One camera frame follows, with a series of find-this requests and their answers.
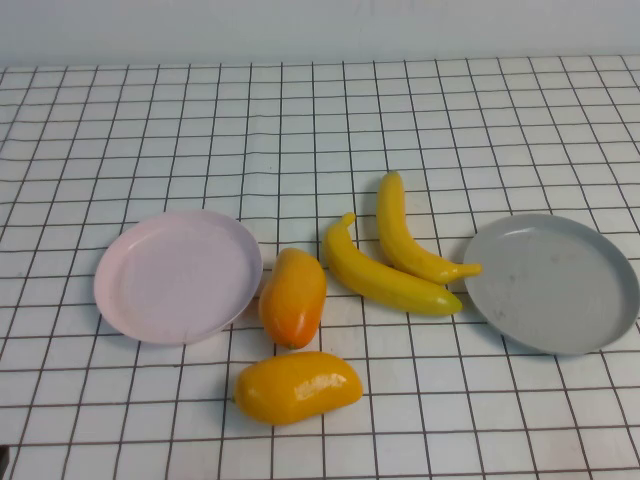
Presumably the grey round plate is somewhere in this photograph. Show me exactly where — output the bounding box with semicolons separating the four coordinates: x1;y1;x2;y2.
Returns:
462;213;640;356

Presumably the yellow banana with green tip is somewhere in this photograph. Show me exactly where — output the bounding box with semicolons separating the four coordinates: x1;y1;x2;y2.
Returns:
322;212;464;316

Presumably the yellow mango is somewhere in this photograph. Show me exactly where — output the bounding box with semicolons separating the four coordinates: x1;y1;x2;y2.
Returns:
232;351;364;427

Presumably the pink round plate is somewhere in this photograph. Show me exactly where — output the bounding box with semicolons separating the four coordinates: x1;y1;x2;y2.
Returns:
93;209;264;346

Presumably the orange-tinted mango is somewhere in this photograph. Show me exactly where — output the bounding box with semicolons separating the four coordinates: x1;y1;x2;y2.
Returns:
258;248;328;350

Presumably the white black-grid tablecloth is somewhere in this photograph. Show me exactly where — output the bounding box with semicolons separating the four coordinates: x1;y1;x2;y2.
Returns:
0;53;640;480

